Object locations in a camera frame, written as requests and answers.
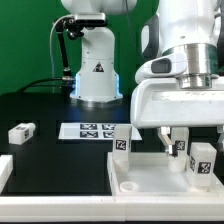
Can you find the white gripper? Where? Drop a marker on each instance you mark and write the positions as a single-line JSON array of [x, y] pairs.
[[159, 102]]

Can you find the white square tabletop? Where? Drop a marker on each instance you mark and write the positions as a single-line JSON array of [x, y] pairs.
[[148, 175]]

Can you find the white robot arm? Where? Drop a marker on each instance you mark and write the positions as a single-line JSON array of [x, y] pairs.
[[192, 27]]

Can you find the white marker base plate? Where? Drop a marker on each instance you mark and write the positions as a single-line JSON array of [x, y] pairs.
[[86, 131]]

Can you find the black camera on stand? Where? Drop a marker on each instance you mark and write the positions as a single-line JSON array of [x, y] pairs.
[[74, 24]]

